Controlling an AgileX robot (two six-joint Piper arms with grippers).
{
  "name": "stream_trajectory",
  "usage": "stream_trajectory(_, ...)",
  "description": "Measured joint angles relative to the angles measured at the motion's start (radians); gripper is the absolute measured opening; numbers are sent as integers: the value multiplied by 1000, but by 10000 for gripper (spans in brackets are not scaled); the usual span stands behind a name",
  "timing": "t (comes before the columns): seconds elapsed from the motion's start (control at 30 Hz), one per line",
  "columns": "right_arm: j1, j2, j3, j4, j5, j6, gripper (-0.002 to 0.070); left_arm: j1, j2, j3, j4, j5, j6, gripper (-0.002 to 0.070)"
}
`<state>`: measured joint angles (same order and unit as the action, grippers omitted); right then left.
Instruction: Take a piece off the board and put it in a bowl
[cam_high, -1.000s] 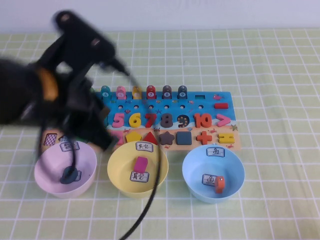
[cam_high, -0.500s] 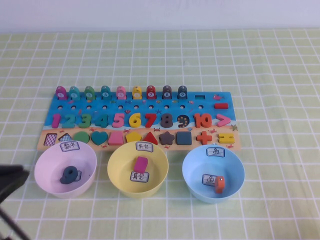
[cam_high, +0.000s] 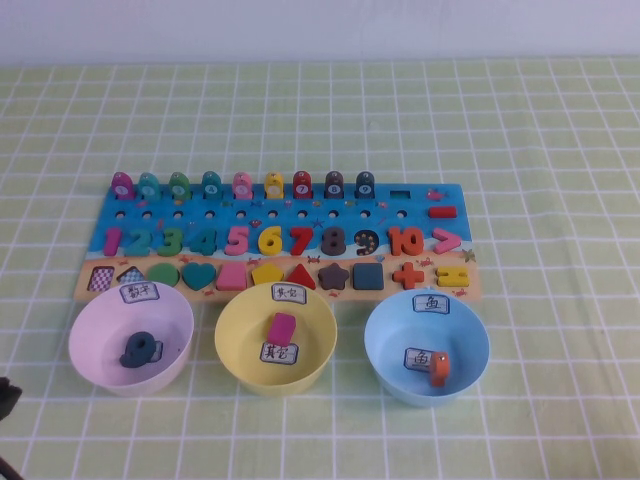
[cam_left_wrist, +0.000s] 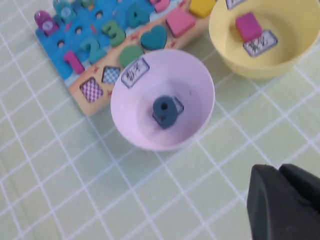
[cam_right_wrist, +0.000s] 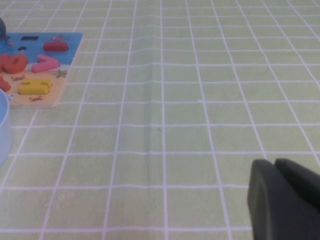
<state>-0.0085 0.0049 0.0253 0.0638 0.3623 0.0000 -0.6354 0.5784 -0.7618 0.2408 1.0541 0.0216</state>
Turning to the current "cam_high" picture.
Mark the magenta rectangle shape piece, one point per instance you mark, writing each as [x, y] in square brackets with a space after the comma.
[281, 328]

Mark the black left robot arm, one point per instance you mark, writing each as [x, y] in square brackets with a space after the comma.
[7, 397]

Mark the brown star shape piece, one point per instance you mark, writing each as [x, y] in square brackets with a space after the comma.
[334, 277]

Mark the blue wooden puzzle board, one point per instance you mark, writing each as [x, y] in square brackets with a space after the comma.
[285, 220]

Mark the red triangle shape piece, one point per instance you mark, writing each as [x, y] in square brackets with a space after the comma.
[300, 280]

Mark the dark blue square piece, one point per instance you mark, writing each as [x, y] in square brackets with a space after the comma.
[368, 277]

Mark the yellow pentagon shape piece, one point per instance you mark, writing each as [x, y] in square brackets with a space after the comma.
[268, 275]

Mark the orange plus sign piece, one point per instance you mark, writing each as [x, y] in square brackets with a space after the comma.
[409, 276]

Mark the pink trapezoid shape piece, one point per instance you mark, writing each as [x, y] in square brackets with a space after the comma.
[231, 278]

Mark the paper label inside yellow bowl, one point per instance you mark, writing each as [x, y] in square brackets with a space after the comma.
[278, 355]

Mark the teal heart shape piece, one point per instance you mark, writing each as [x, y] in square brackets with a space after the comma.
[200, 276]

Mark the red minus sign piece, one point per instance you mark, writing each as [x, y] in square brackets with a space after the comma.
[443, 212]

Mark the light blue plastic bowl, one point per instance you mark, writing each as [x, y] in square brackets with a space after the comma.
[385, 350]

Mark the yellow plastic bowl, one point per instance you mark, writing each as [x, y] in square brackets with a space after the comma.
[240, 340]

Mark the pink greater-than sign piece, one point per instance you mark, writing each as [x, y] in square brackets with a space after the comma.
[452, 241]

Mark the yellow equals sign piece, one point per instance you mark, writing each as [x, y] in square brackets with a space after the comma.
[453, 272]

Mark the paper label inside blue bowl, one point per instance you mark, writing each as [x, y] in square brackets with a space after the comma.
[417, 360]

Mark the green circle shape piece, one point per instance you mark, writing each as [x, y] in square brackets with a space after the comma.
[163, 274]

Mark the paper label inside pink bowl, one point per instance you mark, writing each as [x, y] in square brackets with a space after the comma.
[159, 352]

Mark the pink plastic bowl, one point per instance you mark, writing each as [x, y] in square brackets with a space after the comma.
[100, 325]

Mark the brown number eight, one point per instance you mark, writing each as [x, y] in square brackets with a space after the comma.
[334, 241]

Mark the red number seven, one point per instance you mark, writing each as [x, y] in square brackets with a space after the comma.
[302, 240]

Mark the yellow number six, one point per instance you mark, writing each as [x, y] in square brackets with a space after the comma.
[265, 242]

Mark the brown fish peg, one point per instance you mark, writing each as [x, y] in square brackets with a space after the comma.
[334, 185]

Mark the red fish peg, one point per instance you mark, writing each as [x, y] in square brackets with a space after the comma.
[302, 185]

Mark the paper label on yellow rim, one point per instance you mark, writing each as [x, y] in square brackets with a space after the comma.
[288, 293]

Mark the dark blue fish peg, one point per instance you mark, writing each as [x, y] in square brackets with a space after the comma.
[365, 185]

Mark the yellow fish peg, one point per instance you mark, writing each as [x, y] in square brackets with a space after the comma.
[274, 186]

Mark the orange number ten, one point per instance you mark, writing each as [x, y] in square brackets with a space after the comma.
[397, 241]

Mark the pink number five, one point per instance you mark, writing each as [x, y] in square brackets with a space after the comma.
[236, 241]

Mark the pink fish peg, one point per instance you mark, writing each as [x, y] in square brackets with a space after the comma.
[242, 187]

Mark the teal number four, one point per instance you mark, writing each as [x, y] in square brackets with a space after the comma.
[207, 244]

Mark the dark teal fish peg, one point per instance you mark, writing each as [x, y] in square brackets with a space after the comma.
[211, 186]

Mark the paper label on blue rim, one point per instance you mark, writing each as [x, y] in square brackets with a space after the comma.
[432, 304]

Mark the green number three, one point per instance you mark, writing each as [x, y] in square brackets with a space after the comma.
[173, 242]

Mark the green fish peg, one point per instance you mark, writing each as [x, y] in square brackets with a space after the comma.
[179, 187]

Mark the orange fish peg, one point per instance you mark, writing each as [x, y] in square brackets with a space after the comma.
[439, 370]

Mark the teal number two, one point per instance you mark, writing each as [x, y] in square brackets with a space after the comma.
[141, 239]

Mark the light teal fish peg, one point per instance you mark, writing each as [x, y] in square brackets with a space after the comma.
[149, 187]

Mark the paper label on pink rim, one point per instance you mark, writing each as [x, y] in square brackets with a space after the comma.
[139, 292]

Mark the magenta fish peg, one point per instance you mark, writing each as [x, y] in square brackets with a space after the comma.
[122, 187]

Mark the magenta number one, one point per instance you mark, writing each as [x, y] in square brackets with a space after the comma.
[114, 242]

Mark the loose dark blue number nine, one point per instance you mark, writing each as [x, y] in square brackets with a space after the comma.
[135, 352]

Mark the green checked tablecloth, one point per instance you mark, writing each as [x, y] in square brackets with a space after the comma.
[550, 150]

